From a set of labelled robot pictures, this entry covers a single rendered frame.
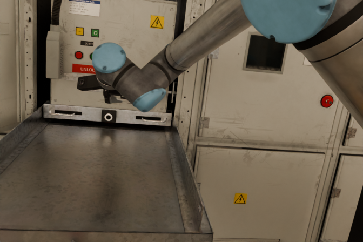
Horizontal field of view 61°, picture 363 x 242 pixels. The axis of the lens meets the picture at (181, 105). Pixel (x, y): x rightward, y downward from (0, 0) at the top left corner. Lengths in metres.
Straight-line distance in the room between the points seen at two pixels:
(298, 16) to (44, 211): 0.68
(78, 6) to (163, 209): 0.87
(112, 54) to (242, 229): 1.11
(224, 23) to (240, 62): 0.67
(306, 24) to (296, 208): 1.38
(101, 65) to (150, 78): 0.13
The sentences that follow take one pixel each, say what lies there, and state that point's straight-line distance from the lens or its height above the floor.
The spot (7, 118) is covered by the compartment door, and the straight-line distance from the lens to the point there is 1.39.
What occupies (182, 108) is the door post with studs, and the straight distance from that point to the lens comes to 1.34.
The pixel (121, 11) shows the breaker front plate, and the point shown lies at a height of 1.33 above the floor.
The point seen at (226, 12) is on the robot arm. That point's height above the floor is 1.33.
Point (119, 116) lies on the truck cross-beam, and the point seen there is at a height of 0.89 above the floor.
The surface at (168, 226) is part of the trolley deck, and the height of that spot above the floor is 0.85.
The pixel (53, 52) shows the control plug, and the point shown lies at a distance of 1.26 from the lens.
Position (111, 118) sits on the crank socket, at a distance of 1.35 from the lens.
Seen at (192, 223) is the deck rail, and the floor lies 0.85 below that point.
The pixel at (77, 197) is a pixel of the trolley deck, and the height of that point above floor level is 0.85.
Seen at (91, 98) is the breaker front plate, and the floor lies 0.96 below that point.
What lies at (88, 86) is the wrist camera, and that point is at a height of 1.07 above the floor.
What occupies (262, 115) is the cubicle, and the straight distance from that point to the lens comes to 1.42.
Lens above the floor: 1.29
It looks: 14 degrees down
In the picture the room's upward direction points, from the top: 7 degrees clockwise
